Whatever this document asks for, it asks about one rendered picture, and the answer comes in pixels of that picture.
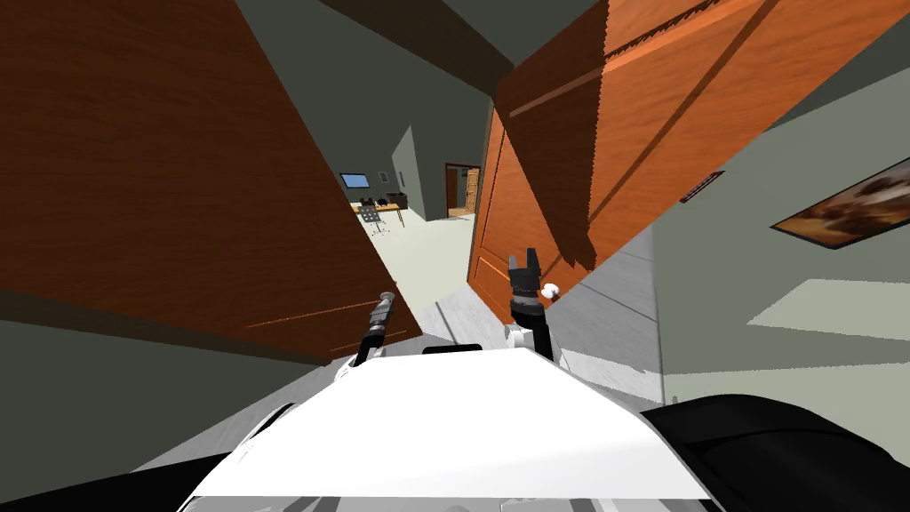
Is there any black office chair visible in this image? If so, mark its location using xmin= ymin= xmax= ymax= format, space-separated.
xmin=357 ymin=204 xmax=389 ymax=237

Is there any brown distant door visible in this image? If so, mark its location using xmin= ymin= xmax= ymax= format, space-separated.
xmin=444 ymin=163 xmax=483 ymax=220

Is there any wooden desk with dark items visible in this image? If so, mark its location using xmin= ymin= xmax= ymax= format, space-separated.
xmin=350 ymin=190 xmax=411 ymax=228

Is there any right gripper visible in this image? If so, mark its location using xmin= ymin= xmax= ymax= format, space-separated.
xmin=507 ymin=248 xmax=544 ymax=306

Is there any brown framed wall picture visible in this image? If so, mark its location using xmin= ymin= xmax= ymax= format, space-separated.
xmin=770 ymin=157 xmax=910 ymax=251

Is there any dark brown wooden door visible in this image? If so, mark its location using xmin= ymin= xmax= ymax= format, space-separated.
xmin=0 ymin=0 xmax=426 ymax=366

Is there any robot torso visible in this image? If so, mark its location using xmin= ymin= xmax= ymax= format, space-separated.
xmin=177 ymin=343 xmax=714 ymax=512

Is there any orange wooden door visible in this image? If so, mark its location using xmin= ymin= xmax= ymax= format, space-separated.
xmin=466 ymin=0 xmax=910 ymax=326

